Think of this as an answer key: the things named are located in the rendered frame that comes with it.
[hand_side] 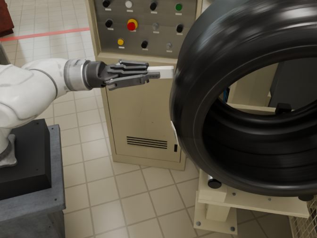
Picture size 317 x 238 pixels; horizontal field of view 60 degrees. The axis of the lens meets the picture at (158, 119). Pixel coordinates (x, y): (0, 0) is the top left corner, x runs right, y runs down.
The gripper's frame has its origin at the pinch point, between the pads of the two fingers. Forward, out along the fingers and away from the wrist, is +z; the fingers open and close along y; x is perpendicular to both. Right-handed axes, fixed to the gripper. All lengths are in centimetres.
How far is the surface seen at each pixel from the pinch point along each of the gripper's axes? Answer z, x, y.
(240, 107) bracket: 23.4, 33.7, 26.3
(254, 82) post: 27.9, 23.2, 28.4
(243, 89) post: 24.3, 26.1, 28.4
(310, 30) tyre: 30.8, -15.0, -12.1
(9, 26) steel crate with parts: -254, 75, 248
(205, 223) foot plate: 7, 126, 26
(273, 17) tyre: 24.9, -16.8, -9.5
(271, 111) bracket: 35, 36, 26
